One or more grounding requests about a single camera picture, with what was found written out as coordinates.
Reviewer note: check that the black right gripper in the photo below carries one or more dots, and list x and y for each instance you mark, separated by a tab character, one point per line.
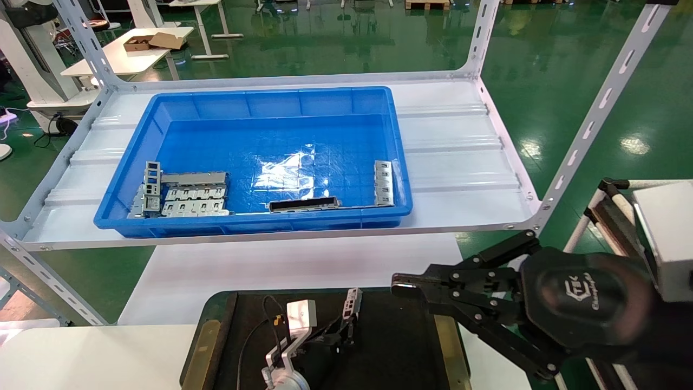
587	300

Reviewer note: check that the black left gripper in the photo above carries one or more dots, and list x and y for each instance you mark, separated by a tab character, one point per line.
316	360

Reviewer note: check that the slotted grey metal part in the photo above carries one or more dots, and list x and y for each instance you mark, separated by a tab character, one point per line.
352	303

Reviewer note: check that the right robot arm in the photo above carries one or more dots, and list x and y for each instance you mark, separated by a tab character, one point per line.
666	336

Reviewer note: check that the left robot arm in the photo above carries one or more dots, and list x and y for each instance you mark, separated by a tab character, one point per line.
282	374

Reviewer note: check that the black container tray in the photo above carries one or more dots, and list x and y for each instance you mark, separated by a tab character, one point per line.
395	346

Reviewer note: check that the grey metal part black slot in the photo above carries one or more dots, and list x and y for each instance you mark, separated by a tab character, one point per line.
304	205

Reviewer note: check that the small grey metal part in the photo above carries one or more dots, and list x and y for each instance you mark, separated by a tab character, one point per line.
137	205

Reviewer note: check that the white metal shelf rack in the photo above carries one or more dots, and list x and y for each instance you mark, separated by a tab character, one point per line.
460	162

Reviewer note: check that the blue plastic bin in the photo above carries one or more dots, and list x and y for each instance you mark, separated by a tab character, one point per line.
243	146

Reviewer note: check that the wooden pallet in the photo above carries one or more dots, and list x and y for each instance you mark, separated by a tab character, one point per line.
427	4

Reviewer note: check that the white desk with legs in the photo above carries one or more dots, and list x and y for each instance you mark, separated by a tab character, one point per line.
197	16

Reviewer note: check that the open cardboard box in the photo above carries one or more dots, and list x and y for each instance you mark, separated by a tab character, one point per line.
149	41

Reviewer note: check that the white table with cardboard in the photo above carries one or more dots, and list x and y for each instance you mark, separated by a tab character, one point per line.
124	57

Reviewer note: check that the round stool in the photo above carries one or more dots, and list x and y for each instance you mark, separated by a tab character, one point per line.
100	24

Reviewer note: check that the white power strip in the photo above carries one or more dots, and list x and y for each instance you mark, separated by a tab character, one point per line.
4	115

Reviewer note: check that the white machine base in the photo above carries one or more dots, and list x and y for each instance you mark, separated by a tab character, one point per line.
32	65

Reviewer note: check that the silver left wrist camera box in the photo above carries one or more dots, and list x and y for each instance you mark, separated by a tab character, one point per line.
301	317

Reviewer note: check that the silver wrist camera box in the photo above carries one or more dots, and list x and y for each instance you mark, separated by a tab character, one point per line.
668	238
301	317

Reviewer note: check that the black and white cart frame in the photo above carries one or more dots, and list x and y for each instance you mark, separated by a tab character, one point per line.
612	214

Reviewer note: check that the grey metal bracket part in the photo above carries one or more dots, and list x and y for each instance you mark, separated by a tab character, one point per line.
383	183

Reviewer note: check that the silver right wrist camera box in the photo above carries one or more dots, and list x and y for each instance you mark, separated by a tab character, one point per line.
668	238

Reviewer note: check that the upright grey metal frame part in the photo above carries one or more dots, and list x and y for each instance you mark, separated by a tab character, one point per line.
152	187

